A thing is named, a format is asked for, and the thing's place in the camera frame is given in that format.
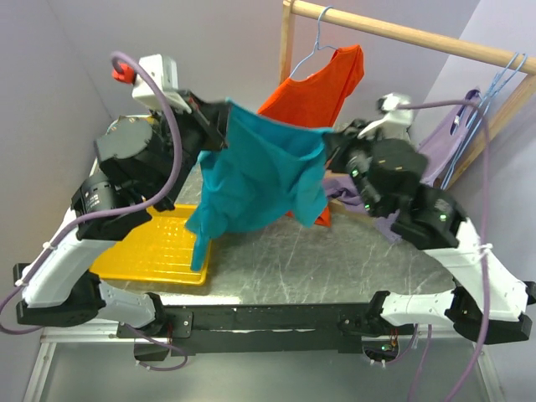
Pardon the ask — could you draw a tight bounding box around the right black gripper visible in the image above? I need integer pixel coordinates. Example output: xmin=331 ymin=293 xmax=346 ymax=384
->
xmin=323 ymin=116 xmax=389 ymax=216

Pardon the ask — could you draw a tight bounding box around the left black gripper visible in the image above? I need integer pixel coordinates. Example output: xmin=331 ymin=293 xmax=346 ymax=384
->
xmin=150 ymin=88 xmax=234 ymax=206

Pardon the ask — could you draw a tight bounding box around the teal t shirt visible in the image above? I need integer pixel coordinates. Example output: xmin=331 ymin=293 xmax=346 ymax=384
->
xmin=185 ymin=100 xmax=333 ymax=271

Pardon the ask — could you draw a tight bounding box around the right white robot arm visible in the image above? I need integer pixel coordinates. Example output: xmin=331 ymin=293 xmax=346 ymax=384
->
xmin=323 ymin=121 xmax=535 ymax=345

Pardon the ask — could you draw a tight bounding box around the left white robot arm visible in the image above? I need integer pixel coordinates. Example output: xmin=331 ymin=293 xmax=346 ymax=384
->
xmin=13 ymin=90 xmax=229 ymax=337

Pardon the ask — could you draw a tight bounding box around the orange t shirt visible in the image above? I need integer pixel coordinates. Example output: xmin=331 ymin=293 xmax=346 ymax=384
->
xmin=251 ymin=45 xmax=364 ymax=229

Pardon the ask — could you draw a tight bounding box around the lilac t shirt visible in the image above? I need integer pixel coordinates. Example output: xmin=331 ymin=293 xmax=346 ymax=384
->
xmin=322 ymin=97 xmax=478 ymax=250

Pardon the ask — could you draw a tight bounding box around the blue hanger with lilac shirt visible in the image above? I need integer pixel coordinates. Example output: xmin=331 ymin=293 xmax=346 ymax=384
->
xmin=450 ymin=70 xmax=508 ymax=136

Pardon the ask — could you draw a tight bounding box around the blue hanger with orange shirt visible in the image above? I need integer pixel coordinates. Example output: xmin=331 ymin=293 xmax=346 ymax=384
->
xmin=289 ymin=5 xmax=338 ymax=78

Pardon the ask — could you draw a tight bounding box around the white plastic basket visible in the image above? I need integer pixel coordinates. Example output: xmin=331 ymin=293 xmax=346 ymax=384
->
xmin=89 ymin=116 xmax=126 ymax=176

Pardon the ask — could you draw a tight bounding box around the yellow plastic tray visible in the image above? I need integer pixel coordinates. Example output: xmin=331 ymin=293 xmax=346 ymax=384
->
xmin=90 ymin=204 xmax=209 ymax=286

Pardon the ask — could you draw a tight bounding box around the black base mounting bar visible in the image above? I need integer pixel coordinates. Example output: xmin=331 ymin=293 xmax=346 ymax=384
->
xmin=116 ymin=303 xmax=403 ymax=362

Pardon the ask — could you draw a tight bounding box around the wooden clothes rack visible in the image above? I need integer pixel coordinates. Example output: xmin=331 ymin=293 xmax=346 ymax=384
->
xmin=277 ymin=0 xmax=536 ymax=219

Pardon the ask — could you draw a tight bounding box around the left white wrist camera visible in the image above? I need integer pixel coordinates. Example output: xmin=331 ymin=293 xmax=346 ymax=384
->
xmin=112 ymin=54 xmax=191 ymax=113

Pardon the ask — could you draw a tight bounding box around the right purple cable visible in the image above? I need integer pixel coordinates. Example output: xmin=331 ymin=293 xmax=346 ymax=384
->
xmin=401 ymin=98 xmax=491 ymax=402

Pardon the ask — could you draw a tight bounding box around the purple cable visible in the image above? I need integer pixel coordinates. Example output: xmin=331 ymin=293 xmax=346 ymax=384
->
xmin=0 ymin=50 xmax=188 ymax=372
xmin=401 ymin=98 xmax=491 ymax=402

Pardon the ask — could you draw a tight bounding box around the empty blue wire hanger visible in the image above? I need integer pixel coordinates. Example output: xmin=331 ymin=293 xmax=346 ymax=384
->
xmin=439 ymin=51 xmax=528 ymax=189

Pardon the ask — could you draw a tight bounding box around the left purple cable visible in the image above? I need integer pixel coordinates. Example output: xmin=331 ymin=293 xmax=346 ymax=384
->
xmin=0 ymin=50 xmax=188 ymax=372

